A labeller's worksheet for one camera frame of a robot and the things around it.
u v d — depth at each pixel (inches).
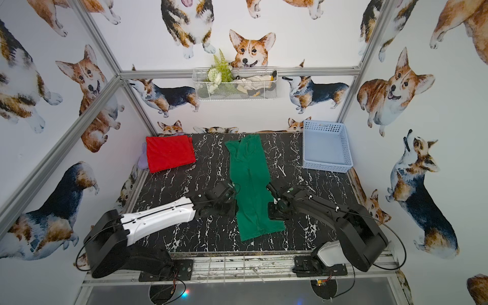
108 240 16.2
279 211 28.4
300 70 37.9
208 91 34.6
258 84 33.9
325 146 46.2
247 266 29.7
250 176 39.6
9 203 19.3
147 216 18.8
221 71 32.2
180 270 29.0
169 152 42.6
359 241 16.7
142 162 42.0
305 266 28.9
